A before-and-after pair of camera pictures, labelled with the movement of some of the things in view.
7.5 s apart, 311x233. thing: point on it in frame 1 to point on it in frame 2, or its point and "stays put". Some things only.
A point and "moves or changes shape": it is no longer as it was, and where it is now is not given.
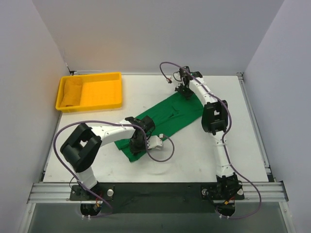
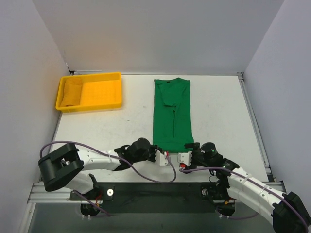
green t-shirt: (168, 117) moves or changes shape
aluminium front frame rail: (52, 192) stays put
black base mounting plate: (159, 197) stays put
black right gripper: (184, 90) to (194, 152)
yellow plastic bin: (90, 91) stays put
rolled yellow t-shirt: (72, 94) stays put
